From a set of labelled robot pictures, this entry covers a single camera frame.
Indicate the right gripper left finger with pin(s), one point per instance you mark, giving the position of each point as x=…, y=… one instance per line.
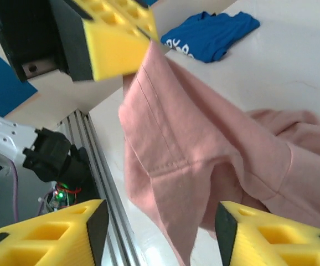
x=74, y=249

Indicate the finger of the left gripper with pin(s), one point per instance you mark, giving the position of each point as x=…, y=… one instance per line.
x=113, y=50
x=138, y=16

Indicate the blue floral wall panel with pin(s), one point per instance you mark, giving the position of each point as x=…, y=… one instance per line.
x=2, y=83

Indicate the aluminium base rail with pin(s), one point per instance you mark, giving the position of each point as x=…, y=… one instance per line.
x=107, y=194

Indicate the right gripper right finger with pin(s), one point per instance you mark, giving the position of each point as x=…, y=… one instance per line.
x=248, y=249

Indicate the folded blue t-shirt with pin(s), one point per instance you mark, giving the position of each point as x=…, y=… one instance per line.
x=204, y=36

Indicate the pink t-shirt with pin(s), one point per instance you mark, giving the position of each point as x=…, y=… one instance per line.
x=204, y=138

